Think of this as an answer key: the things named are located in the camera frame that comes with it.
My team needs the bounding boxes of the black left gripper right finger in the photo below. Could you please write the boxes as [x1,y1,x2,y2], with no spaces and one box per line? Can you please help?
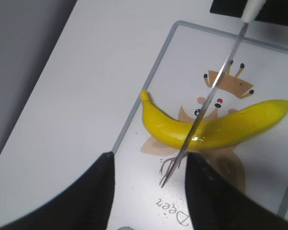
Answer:
[185,153,288,230]

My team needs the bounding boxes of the yellow plastic banana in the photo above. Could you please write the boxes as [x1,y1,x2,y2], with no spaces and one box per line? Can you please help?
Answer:
[140,90,288,152]

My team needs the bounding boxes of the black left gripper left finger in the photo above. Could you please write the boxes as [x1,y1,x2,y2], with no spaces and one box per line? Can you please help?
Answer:
[1,152,115,230]

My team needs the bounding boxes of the white handled kitchen knife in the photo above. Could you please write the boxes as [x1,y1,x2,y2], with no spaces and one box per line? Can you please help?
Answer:
[160,0,266,187]

